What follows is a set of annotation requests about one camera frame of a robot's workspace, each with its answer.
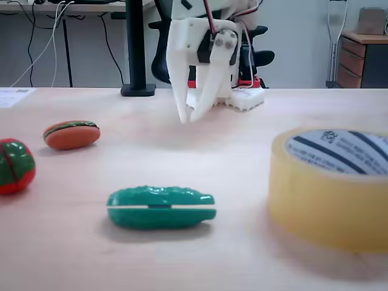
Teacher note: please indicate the toy hamburger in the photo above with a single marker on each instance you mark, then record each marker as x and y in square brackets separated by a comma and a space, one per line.
[72, 138]

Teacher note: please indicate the grey metal crutch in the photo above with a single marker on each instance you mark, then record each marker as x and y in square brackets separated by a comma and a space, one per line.
[333, 54]

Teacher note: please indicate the wooden drawer cabinet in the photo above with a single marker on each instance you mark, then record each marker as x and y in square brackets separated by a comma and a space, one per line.
[354, 60]

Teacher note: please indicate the black monitor stand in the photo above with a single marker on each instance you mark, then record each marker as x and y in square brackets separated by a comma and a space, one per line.
[136, 45]

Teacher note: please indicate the red table clamp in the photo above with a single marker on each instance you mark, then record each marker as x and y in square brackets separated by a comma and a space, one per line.
[250, 83]
[191, 84]

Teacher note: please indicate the black office chair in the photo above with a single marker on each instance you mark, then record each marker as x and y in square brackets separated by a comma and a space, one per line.
[160, 66]

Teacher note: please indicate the white printed paper sheet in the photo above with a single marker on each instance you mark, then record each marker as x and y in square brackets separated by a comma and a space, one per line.
[13, 95]

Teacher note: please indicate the red green toy tomato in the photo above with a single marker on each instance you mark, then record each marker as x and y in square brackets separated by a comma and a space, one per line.
[15, 169]

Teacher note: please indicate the yellow tape roll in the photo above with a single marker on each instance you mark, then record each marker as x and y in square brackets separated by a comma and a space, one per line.
[318, 209]

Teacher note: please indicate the green toy cucumber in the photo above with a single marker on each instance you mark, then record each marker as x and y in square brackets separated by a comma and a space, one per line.
[157, 212]

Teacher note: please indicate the background desk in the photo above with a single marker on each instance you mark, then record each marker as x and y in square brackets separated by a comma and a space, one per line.
[91, 6]

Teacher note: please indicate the brown cardboard box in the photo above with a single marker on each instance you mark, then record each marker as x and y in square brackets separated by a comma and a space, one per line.
[369, 21]

